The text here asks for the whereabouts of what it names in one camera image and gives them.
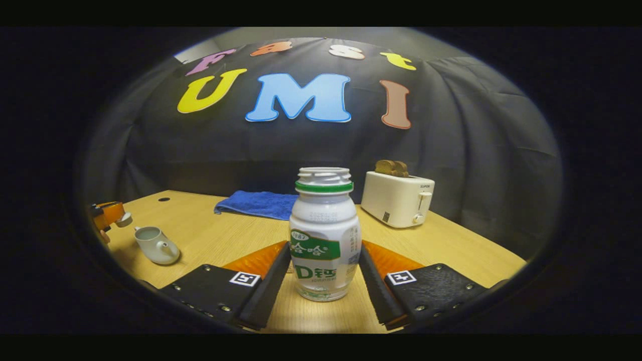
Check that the blue towel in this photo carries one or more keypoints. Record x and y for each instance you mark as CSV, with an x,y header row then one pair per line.
x,y
258,203

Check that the brown toast slice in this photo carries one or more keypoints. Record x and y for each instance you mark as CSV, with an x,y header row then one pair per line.
x,y
385,167
401,169

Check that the white ceramic teacup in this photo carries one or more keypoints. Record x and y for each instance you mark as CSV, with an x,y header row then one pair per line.
x,y
158,248

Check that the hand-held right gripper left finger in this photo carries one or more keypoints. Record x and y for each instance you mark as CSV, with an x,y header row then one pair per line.
x,y
266,296

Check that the white toaster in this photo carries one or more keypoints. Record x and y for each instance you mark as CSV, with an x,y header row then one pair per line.
x,y
396,200

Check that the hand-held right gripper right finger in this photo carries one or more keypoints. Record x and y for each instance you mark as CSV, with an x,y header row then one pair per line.
x,y
378,296

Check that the white plastic water bottle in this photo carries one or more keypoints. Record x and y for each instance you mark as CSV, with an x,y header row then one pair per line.
x,y
323,225

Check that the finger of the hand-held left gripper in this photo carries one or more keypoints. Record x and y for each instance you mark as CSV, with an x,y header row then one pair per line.
x,y
108,213

